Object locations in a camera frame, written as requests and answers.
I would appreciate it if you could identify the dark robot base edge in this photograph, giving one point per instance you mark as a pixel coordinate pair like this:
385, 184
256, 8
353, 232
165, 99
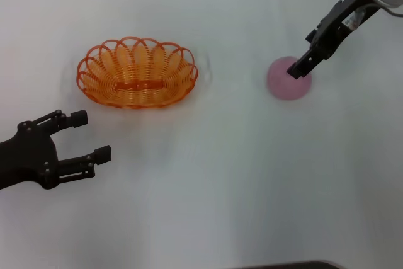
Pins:
296, 265

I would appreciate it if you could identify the pink peach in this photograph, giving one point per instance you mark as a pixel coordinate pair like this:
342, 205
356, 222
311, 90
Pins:
283, 86

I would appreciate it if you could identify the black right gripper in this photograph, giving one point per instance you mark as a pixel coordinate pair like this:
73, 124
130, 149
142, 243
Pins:
330, 32

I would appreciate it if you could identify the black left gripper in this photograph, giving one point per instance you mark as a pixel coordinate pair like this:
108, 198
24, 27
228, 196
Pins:
28, 158

